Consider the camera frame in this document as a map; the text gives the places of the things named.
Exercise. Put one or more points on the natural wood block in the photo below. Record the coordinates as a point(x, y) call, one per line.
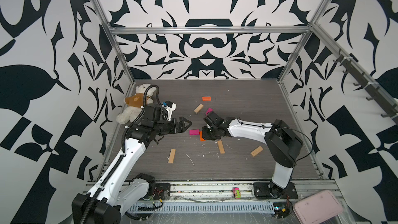
point(221, 147)
point(256, 151)
point(172, 156)
point(198, 108)

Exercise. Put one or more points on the magenta block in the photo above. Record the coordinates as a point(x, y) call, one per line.
point(209, 110)
point(194, 132)

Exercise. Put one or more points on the orange block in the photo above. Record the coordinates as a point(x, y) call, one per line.
point(206, 98)
point(201, 137)

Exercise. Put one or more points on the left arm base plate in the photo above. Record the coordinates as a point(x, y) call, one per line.
point(159, 191)

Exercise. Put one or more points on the white teddy bear brown shirt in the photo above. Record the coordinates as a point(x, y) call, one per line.
point(134, 105)

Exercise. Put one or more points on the wall hook rail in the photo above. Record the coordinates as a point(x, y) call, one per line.
point(375, 91)

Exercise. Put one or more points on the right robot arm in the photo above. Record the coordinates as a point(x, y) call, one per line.
point(282, 141)

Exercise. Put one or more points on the green circuit board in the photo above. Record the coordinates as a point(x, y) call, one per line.
point(282, 210)

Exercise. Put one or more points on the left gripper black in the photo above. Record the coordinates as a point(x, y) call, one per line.
point(181, 129)

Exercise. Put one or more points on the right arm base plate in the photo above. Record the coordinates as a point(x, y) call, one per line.
point(266, 191)

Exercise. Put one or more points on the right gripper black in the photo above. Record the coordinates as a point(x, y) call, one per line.
point(204, 135)

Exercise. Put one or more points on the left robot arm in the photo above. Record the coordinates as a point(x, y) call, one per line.
point(106, 202)

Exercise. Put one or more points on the pink tray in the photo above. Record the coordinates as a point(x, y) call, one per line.
point(317, 208)

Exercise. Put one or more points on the white cable duct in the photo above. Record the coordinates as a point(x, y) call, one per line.
point(205, 208)

